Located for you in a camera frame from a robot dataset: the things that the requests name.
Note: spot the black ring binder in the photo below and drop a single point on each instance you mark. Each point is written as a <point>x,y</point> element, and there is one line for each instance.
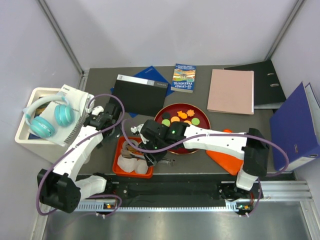
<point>268,92</point>

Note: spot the blue ring binder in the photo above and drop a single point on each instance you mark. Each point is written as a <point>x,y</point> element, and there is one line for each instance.
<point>295,127</point>

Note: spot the black notebook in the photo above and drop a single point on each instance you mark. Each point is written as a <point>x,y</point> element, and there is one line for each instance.
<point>140,96</point>

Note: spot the red round tray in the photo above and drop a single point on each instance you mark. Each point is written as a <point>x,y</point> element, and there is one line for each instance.
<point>176,107</point>

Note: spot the black cookie top-left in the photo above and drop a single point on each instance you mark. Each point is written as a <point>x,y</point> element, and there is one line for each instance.
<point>166,116</point>

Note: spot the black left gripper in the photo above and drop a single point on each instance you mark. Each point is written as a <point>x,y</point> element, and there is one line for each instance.
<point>118,131</point>

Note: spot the orange fish cookie top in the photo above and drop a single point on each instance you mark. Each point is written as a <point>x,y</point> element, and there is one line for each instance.
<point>182,115</point>

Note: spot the teal headphones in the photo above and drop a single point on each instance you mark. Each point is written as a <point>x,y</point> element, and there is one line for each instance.
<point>48,114</point>

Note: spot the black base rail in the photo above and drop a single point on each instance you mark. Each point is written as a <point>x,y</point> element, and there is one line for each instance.
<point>179,191</point>

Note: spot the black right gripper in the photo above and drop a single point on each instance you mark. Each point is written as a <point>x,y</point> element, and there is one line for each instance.
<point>151,157</point>

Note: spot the blue booklet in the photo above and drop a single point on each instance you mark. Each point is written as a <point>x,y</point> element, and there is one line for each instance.
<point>151,73</point>

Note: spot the white paper cup bottom-right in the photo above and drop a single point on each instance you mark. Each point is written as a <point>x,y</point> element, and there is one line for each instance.
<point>141,168</point>

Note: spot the white paper cup bottom-left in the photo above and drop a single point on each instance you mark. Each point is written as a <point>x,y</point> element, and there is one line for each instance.
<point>126,164</point>

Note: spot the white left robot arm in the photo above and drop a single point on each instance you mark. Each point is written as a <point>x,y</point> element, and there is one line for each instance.
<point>58,186</point>

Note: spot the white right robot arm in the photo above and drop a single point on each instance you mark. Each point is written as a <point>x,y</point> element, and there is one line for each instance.
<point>249,147</point>

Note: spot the pink folder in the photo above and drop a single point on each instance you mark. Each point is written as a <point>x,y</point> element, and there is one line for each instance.
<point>231,92</point>

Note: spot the green macaron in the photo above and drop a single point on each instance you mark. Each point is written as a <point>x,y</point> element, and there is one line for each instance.
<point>195,121</point>
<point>166,122</point>

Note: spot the orange flower cookie top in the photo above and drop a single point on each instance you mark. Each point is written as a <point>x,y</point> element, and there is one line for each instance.
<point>190,113</point>

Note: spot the white storage bin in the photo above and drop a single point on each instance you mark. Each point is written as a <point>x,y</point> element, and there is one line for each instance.
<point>40,146</point>

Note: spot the colourful paperback book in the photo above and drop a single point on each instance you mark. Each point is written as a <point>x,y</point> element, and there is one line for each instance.
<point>183,79</point>

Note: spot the orange box lid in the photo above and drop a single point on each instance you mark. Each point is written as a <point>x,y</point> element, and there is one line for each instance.
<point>232,164</point>

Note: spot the orange cookie box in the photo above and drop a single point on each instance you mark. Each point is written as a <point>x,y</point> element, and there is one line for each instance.
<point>116,169</point>

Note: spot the grey cable duct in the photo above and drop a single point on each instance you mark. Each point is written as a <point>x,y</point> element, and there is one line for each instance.
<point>104,206</point>

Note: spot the metal tongs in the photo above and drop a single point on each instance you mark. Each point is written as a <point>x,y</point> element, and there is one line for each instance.
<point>129,152</point>

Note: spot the white spiral manual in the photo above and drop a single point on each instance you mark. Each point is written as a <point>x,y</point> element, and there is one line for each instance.
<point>79,101</point>

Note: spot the white paper cup top-left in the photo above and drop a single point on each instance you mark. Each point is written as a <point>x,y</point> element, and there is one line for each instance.
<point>130,145</point>

